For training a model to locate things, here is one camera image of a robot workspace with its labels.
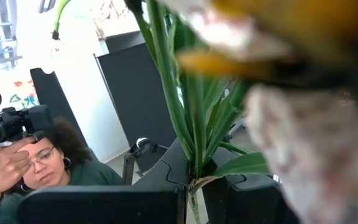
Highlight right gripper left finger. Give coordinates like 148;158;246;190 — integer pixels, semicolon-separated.
17;138;189;224

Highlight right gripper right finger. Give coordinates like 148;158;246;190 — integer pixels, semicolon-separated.
202;155;301;224

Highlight white artificial flower bunch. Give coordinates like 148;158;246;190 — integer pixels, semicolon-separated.
246;85;358;224
132;0;358;224

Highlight person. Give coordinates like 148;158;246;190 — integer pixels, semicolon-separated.
0;116;124;224

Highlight person's glasses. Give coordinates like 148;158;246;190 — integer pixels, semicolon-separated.
28;146;56;166

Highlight person's hand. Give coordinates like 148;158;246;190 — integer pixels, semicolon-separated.
0;136;37;209

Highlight black partition panel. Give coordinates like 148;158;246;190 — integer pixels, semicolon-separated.
93;30;177;149
29;67;88;147

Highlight black video camera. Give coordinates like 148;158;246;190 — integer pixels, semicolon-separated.
0;104;54;166

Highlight colourful wall drawing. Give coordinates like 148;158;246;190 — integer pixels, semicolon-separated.
9;79;40;108

